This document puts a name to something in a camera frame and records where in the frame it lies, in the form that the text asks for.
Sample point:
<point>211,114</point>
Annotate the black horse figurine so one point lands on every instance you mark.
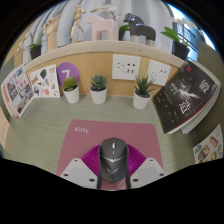
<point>140,30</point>

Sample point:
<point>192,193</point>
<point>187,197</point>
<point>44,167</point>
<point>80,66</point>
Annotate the wooden desk back shelf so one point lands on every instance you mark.
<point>96,63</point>

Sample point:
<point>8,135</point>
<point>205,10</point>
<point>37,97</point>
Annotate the grey curtain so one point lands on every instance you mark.
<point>63,13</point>

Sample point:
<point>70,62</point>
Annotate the purple round number sticker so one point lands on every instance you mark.
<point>66,70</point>

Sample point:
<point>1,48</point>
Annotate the wooden artist mannequin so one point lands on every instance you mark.
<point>77,21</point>

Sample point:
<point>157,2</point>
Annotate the red-spined white book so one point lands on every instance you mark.
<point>6,98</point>

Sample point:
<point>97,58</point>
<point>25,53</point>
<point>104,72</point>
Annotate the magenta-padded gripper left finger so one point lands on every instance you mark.
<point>76,171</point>

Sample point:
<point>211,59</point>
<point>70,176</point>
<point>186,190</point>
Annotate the colourful sticker card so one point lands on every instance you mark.
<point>209,148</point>

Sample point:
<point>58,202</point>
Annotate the dark grey computer mouse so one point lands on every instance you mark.
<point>114,160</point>

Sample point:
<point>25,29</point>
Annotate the pink horse figurine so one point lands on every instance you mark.
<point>103,26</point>

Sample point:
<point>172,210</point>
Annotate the black-cover book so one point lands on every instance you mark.
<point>183,100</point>

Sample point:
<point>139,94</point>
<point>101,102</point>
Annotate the white orchid in black pot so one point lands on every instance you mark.
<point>35,51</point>
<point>181,50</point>

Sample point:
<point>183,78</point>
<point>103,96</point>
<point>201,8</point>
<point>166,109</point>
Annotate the small potted succulent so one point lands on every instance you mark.
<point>72,95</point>
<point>98,96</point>
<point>141,100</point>

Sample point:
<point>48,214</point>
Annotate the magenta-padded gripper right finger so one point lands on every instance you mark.
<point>148,170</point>

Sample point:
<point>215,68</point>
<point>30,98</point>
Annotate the white orchid plant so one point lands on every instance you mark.
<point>125,27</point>

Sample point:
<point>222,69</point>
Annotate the pink mouse pad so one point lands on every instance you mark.
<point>93,133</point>

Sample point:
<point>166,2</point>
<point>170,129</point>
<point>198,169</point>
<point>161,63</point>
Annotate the white book behind black book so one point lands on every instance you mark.
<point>208,111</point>

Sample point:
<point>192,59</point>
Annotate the photo-cover magazine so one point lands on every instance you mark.
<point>20,90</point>

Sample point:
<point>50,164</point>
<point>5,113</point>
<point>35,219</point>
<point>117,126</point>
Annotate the white illustrated sticker sheet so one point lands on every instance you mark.
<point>43,81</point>

